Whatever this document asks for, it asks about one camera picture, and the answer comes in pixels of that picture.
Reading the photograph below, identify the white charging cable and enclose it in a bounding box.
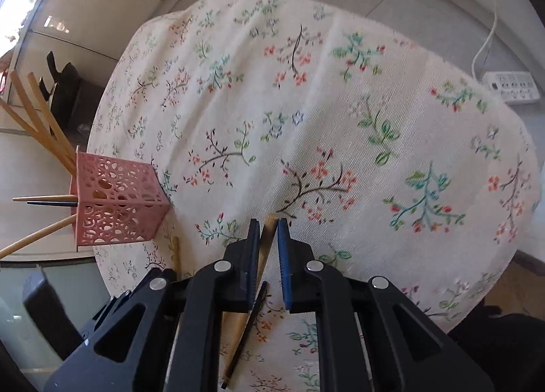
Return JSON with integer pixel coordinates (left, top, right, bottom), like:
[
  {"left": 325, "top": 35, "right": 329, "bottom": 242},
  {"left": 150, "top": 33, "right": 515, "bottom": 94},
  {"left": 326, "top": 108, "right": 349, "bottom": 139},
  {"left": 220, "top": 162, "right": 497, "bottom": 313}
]
[{"left": 470, "top": 0, "right": 502, "bottom": 80}]

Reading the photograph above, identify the white power strip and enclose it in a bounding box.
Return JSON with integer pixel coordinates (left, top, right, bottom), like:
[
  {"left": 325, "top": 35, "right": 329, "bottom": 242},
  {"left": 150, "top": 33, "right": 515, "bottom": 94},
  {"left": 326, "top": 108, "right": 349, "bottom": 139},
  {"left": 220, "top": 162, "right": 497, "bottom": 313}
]
[{"left": 482, "top": 71, "right": 540, "bottom": 105}]

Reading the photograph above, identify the black wok with lid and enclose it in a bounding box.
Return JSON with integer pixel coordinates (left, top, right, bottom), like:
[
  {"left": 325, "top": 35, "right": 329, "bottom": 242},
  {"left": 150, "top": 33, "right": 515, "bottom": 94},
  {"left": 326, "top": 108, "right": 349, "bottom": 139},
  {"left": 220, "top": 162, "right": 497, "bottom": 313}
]
[{"left": 39, "top": 51, "right": 81, "bottom": 130}]

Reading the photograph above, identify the floral tablecloth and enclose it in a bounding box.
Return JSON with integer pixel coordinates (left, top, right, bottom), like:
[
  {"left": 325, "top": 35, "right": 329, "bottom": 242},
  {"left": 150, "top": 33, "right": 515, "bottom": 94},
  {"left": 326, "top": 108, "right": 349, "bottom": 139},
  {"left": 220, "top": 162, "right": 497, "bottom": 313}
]
[{"left": 84, "top": 0, "right": 542, "bottom": 392}]

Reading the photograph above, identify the black chopstick with gold band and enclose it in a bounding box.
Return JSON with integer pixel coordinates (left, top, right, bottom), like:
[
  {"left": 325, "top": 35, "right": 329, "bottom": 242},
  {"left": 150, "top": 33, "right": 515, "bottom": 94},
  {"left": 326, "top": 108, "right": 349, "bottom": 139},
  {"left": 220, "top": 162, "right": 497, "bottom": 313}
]
[{"left": 26, "top": 200, "right": 79, "bottom": 207}]

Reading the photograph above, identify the red dish basket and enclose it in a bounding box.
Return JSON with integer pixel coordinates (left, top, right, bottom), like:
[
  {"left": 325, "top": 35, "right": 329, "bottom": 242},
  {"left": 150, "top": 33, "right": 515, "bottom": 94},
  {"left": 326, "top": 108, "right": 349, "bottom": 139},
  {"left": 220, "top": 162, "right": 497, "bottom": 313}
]
[{"left": 0, "top": 70, "right": 8, "bottom": 95}]

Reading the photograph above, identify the pink perforated utensil holder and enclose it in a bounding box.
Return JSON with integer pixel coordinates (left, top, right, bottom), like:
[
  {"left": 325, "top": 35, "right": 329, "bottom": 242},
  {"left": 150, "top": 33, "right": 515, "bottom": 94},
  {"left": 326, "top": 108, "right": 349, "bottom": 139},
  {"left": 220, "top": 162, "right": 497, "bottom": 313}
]
[{"left": 70, "top": 151, "right": 171, "bottom": 246}]

